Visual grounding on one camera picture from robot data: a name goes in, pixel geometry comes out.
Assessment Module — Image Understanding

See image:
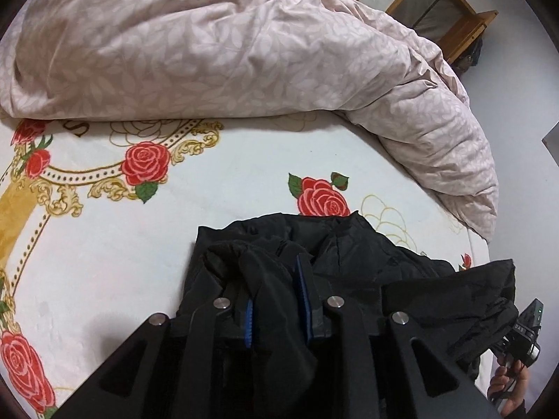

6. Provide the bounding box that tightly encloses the black puffer jacket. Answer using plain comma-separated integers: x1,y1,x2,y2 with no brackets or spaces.
177,212,521,419

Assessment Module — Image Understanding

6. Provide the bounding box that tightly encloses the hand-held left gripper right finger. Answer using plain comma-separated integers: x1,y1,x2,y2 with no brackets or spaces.
296,255,503,419

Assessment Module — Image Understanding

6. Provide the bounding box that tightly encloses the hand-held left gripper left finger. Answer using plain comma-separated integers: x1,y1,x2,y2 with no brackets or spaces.
52,297,256,419

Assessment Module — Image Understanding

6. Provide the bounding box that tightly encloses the hanging dark bag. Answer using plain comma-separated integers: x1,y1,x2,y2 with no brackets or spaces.
462,37,485,69

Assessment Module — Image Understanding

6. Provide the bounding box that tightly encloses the grey wall box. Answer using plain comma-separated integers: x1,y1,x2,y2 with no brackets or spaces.
542,130,559,164

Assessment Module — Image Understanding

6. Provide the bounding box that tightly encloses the pink leaf-print duvet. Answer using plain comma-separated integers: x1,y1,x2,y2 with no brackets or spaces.
0,0,500,240

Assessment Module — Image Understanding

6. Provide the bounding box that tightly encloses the person's right hand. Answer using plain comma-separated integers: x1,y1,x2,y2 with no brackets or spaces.
488,357,532,418

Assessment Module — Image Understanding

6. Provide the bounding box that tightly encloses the white rose-print bed blanket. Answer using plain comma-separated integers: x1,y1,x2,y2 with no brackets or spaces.
0,111,490,419

